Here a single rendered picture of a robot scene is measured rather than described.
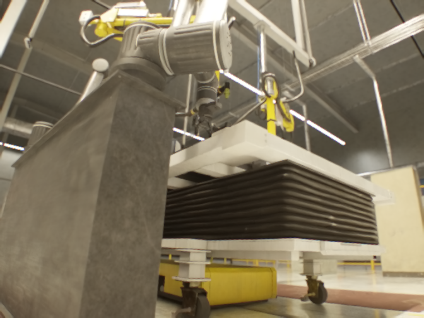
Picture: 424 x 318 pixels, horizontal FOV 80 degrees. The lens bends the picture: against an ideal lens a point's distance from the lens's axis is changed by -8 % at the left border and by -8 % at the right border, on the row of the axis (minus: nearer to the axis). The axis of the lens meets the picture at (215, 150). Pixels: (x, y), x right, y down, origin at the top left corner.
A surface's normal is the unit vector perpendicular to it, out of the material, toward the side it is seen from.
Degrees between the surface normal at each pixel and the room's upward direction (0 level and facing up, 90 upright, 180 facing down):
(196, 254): 90
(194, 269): 90
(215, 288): 90
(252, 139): 90
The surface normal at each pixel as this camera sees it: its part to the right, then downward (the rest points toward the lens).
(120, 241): 0.73, -0.22
